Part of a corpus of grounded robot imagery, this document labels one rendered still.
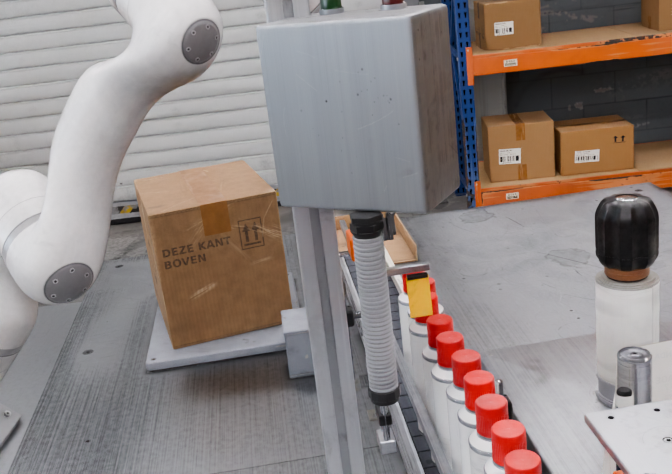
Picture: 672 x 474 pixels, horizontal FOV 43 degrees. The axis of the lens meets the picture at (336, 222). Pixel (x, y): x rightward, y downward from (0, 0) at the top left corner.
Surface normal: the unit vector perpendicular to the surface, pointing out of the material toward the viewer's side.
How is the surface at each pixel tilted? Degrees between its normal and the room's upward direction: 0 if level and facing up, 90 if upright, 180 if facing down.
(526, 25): 90
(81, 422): 0
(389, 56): 90
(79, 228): 89
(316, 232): 90
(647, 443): 0
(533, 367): 0
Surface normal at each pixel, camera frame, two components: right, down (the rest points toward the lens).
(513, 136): -0.04, 0.31
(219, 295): 0.30, 0.26
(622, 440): -0.11, -0.94
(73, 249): 0.67, 0.18
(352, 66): -0.47, 0.33
